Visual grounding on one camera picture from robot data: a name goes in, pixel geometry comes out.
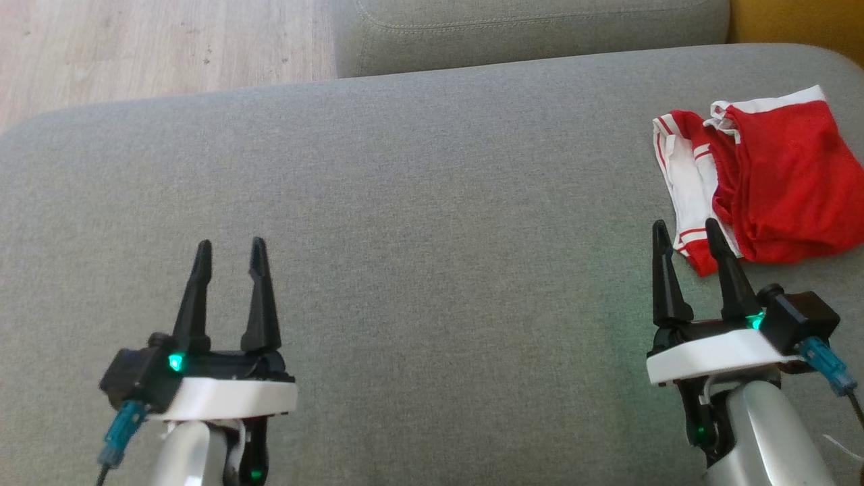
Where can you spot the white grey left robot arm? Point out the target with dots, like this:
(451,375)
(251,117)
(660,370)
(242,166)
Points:
(182,459)

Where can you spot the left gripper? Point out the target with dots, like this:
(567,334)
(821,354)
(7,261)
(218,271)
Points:
(229,398)

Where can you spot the grey sofa seat cushion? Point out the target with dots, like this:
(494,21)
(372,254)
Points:
(526,34)

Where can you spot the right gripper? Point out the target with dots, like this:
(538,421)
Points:
(709,354)

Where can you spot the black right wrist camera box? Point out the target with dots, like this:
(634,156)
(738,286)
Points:
(803,317)

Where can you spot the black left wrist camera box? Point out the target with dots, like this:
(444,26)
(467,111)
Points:
(135,374)

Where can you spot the red and white garment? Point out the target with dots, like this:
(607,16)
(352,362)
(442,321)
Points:
(790,175)

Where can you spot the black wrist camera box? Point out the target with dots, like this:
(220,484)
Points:
(135,374)
(803,317)

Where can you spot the wide yellow sofa backrest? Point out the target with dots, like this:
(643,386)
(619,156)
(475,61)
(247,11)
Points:
(803,27)

